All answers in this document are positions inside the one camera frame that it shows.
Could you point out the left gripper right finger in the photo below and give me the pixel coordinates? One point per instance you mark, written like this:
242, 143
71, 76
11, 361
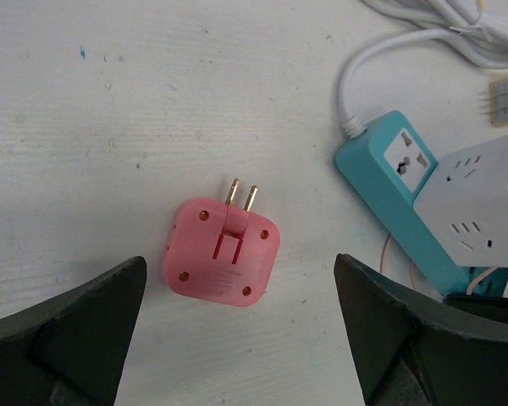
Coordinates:
409, 349

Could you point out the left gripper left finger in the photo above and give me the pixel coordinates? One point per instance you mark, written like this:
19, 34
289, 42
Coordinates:
71, 349

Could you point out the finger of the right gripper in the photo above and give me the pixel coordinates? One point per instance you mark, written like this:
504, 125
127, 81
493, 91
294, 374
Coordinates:
492, 308

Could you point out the white cube charger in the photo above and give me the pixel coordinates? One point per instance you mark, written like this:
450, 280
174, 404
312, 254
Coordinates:
464, 204

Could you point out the pink charger cube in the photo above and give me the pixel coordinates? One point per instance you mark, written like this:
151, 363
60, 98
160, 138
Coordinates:
219, 252

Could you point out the orange charger plug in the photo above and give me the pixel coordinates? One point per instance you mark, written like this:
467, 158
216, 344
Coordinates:
494, 102

